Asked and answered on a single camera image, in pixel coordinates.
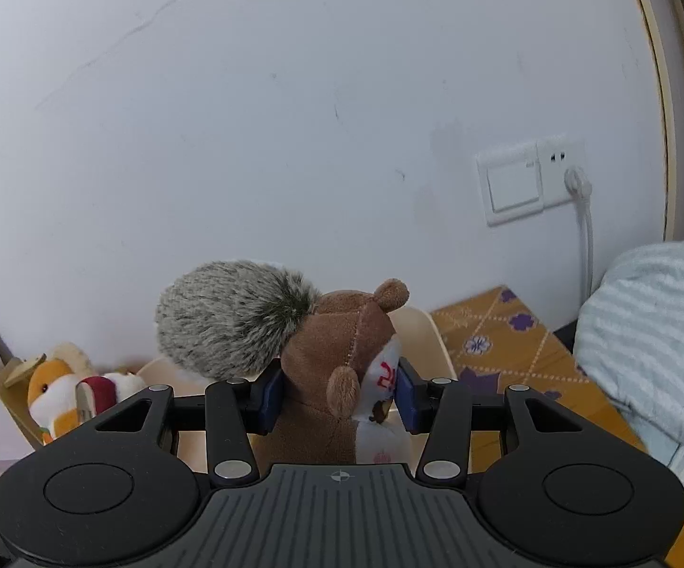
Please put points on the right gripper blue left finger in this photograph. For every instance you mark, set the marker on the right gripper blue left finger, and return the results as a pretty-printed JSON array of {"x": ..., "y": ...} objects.
[{"x": 263, "y": 400}]

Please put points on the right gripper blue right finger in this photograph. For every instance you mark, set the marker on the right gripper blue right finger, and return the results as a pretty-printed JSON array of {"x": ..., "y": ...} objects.
[{"x": 417, "y": 400}]

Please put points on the brown squirrel plush toy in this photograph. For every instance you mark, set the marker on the brown squirrel plush toy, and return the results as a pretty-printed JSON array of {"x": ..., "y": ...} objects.
[{"x": 339, "y": 352}]

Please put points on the beige plastic storage bin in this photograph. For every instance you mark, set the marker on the beige plastic storage bin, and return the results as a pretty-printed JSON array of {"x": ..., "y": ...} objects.
[{"x": 421, "y": 345}]

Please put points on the yellow patterned table mat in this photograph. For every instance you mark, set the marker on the yellow patterned table mat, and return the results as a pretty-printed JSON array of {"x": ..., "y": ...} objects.
[{"x": 495, "y": 341}]

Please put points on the orange white hamster plush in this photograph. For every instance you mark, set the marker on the orange white hamster plush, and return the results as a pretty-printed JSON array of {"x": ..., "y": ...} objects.
[{"x": 65, "y": 390}]

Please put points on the striped light blue blanket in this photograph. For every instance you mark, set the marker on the striped light blue blanket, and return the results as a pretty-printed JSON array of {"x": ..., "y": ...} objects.
[{"x": 630, "y": 341}]

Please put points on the wooden stand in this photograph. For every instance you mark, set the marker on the wooden stand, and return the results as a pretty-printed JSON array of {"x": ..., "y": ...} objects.
[{"x": 14, "y": 378}]

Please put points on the white wall light switch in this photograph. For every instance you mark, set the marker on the white wall light switch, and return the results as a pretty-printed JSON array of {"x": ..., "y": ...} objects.
[{"x": 510, "y": 182}]

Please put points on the white plug with cable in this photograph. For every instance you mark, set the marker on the white plug with cable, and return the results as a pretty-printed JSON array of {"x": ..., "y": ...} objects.
[{"x": 580, "y": 189}]

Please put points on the white wall power socket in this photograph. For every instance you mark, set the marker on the white wall power socket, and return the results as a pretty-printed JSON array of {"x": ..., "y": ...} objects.
[{"x": 558, "y": 154}]

